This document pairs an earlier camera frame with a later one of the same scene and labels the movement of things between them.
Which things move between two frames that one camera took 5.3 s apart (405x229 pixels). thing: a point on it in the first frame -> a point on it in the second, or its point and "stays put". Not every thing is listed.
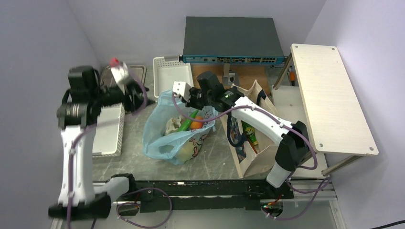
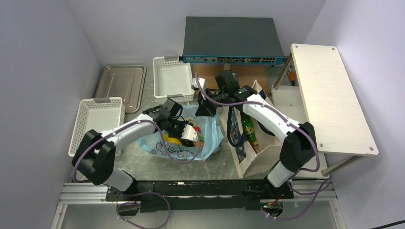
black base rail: (206, 195) stays put
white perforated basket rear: (166, 70) stays put
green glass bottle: (250, 132) stays put
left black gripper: (132, 88) -> (178, 136)
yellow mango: (185, 152) -> (172, 140)
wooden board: (249, 73) stays put
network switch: (231, 40) stays put
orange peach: (195, 124) -> (201, 143)
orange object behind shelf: (292, 78) stays put
